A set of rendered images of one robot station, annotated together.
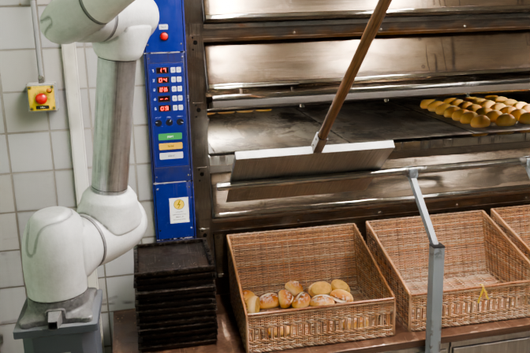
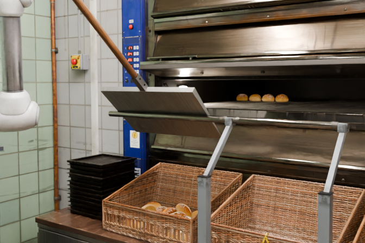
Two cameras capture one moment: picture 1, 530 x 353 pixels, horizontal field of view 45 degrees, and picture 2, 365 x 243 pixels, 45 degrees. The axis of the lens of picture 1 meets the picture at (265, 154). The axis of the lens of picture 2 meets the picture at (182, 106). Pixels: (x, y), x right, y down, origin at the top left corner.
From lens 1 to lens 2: 200 cm
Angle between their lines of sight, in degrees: 47
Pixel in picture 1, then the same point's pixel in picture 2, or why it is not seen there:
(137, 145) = not seen: hidden behind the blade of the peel
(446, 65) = (324, 45)
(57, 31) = not seen: outside the picture
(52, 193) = (83, 118)
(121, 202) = (6, 96)
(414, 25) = (296, 11)
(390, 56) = (276, 38)
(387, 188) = (273, 150)
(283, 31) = (199, 21)
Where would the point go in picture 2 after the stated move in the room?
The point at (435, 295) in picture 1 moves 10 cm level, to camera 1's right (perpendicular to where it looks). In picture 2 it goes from (200, 221) to (219, 226)
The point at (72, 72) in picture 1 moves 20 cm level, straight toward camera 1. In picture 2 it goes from (93, 49) to (71, 46)
